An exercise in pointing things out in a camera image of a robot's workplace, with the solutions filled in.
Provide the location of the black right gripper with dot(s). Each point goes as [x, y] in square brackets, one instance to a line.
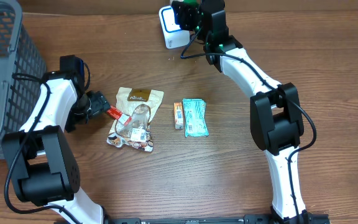
[183, 15]

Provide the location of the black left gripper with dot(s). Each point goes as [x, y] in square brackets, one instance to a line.
[101, 103]

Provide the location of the red snack packet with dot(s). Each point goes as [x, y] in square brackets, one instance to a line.
[119, 115]

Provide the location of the white snack bag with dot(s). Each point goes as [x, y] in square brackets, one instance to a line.
[141, 105]

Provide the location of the small orange box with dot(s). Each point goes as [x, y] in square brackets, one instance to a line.
[178, 115]

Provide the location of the teal snack pouch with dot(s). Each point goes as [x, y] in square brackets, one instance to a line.
[195, 124]

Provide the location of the green lidded jar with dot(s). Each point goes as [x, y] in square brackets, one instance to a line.
[191, 2]

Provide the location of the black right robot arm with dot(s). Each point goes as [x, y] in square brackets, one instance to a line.
[276, 118]

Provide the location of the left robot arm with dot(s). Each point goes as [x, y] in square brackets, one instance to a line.
[43, 173]

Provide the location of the white barcode scanner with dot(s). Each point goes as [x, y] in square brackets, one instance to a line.
[174, 36]

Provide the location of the grey plastic mesh basket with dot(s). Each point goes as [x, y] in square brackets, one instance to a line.
[18, 54]

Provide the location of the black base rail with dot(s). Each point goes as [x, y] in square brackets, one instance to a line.
[247, 219]

